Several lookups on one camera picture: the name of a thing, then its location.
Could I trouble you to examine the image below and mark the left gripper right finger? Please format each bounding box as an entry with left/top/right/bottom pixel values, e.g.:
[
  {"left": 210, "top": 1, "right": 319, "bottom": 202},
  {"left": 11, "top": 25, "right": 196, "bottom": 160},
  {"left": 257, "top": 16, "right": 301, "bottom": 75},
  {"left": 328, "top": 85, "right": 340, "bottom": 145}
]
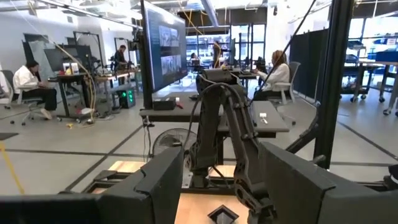
[{"left": 259, "top": 142, "right": 336, "bottom": 224}]

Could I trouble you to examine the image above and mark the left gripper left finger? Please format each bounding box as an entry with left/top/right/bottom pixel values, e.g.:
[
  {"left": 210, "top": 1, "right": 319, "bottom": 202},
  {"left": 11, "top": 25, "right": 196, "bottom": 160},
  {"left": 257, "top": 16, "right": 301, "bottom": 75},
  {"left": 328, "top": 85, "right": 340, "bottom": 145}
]
[{"left": 99, "top": 146, "right": 185, "bottom": 224}]

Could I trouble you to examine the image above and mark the small black square footed plate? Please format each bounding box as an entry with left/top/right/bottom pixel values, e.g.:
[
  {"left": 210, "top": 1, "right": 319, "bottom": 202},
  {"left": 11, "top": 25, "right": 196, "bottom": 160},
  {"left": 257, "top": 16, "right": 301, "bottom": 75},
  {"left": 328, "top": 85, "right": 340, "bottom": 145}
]
[{"left": 207, "top": 204, "right": 240, "bottom": 224}]

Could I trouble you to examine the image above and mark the grey floor fan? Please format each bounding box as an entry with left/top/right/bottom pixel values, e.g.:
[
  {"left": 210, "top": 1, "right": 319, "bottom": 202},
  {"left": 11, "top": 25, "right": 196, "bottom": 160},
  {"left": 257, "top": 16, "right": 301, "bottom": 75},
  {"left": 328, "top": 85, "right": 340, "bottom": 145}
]
[{"left": 152, "top": 128, "right": 198, "bottom": 162}]

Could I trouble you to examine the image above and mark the grey side desk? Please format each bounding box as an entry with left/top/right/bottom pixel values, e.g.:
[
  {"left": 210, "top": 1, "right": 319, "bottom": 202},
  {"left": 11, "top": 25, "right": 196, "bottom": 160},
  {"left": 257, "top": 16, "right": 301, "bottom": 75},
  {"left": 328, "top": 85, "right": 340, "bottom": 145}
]
[
  {"left": 139, "top": 93, "right": 224, "bottom": 123},
  {"left": 217, "top": 100, "right": 290, "bottom": 139}
]

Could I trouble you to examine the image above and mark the small black desk box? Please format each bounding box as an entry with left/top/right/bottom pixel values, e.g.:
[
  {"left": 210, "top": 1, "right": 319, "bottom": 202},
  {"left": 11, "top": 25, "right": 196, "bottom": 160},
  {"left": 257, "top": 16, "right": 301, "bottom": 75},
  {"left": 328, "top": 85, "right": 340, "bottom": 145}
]
[{"left": 152, "top": 96, "right": 177, "bottom": 111}]

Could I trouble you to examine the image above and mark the computer tower with green lights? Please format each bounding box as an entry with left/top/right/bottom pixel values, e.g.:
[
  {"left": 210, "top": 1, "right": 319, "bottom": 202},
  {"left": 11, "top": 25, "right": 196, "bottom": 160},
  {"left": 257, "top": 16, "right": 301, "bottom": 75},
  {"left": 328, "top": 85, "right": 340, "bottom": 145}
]
[{"left": 116, "top": 88, "right": 136, "bottom": 109}]

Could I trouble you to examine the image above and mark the office chair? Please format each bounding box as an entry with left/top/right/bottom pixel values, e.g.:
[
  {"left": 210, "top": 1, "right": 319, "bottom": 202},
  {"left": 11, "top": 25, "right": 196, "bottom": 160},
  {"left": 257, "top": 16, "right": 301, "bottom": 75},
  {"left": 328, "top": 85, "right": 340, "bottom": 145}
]
[
  {"left": 0, "top": 70, "right": 44, "bottom": 125},
  {"left": 273, "top": 61, "right": 301, "bottom": 105}
]

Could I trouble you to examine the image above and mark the person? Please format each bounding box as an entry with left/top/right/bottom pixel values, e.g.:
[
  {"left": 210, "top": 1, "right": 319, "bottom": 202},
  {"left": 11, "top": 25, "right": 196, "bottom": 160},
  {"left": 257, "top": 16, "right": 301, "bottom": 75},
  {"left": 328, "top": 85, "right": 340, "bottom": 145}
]
[
  {"left": 253, "top": 49, "right": 292, "bottom": 102},
  {"left": 12, "top": 60, "right": 58, "bottom": 121},
  {"left": 113, "top": 45, "right": 128, "bottom": 71}
]

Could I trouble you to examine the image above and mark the black room partition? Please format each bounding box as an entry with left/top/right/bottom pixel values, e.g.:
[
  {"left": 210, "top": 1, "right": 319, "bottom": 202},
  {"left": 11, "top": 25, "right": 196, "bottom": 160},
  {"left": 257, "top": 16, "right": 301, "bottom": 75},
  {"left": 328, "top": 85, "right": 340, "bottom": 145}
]
[{"left": 289, "top": 29, "right": 329, "bottom": 100}]

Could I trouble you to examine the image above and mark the dark background desk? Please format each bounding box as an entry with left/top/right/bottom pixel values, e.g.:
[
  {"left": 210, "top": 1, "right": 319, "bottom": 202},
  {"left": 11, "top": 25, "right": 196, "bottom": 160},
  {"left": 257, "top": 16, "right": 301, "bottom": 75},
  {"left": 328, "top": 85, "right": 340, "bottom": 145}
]
[{"left": 48, "top": 70, "right": 141, "bottom": 119}]

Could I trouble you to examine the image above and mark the wheeled workbench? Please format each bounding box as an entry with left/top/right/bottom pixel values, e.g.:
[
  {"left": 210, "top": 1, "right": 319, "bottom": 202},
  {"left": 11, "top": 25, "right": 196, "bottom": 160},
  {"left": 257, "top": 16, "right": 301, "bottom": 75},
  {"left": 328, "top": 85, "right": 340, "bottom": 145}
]
[{"left": 340, "top": 40, "right": 398, "bottom": 116}]

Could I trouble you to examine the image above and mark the large black monitor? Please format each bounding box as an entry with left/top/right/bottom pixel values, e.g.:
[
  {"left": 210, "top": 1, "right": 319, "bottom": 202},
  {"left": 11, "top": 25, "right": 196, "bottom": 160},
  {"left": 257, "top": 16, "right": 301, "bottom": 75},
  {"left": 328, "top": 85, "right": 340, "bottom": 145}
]
[{"left": 139, "top": 0, "right": 189, "bottom": 110}]

